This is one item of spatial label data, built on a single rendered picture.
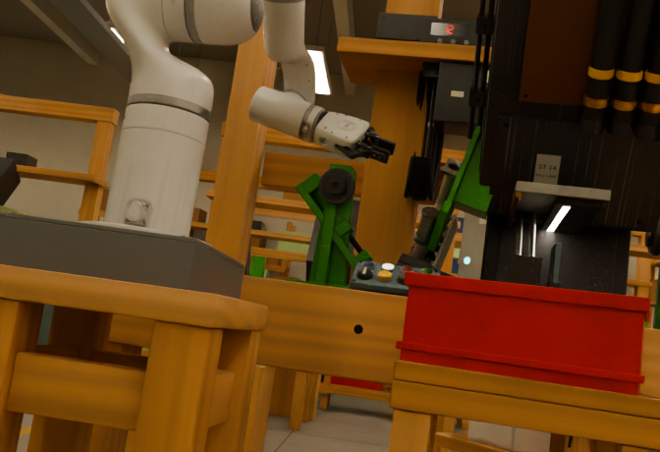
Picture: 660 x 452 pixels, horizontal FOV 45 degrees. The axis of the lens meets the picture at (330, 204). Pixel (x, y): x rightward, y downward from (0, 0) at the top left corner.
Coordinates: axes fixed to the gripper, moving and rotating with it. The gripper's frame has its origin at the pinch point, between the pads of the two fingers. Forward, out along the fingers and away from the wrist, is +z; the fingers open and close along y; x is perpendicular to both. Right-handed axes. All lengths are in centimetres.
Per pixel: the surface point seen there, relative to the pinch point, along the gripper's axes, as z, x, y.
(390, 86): -9.7, 3.8, 33.8
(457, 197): 19.6, -2.9, -10.8
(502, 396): 39, -21, -72
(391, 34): -13.2, -8.8, 36.5
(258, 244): -213, 484, 459
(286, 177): -28.4, 31.8, 18.5
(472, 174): 20.8, -6.9, -6.8
